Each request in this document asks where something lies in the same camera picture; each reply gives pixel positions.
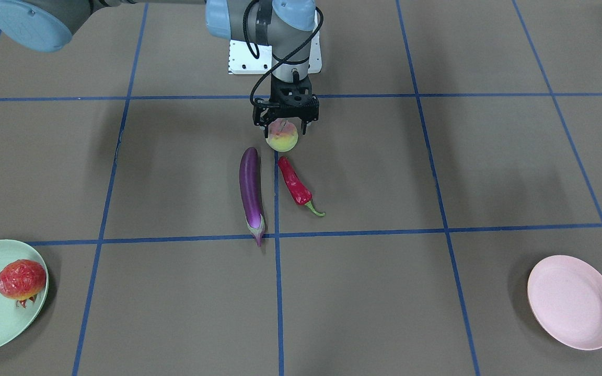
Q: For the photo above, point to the yellow pink peach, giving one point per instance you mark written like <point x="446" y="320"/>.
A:
<point x="283" y="135"/>

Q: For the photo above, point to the pink plate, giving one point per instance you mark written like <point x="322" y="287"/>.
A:
<point x="565" y="296"/>

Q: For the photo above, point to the purple eggplant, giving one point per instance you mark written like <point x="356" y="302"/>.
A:
<point x="249" y="185"/>

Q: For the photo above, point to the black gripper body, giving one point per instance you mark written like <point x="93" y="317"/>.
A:
<point x="260" y="116"/>

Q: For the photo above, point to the blue tape grid lines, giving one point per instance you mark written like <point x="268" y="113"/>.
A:
<point x="459" y="143"/>

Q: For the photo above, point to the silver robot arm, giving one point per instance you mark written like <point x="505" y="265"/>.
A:
<point x="286" y="28"/>

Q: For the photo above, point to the red chili pepper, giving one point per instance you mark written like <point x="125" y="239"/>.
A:
<point x="300" y="194"/>

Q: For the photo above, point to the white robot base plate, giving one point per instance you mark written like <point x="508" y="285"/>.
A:
<point x="242" y="62"/>

